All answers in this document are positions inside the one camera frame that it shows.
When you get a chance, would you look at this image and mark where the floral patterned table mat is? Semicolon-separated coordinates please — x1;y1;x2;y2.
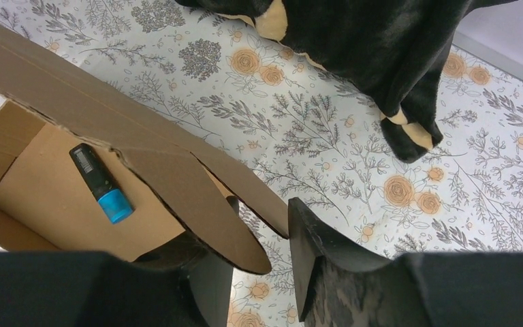
0;1;523;326

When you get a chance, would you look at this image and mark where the brown cardboard box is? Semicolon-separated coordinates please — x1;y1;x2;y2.
0;25;288;275

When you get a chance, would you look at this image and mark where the black blue marker pen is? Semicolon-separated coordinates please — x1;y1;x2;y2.
69;143;134;224

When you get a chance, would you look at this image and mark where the black blanket with tan flowers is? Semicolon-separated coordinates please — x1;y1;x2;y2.
183;0;494;164

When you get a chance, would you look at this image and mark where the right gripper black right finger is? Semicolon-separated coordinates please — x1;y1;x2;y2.
288;198;523;326

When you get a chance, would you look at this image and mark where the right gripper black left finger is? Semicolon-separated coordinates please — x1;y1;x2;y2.
0;233;233;326

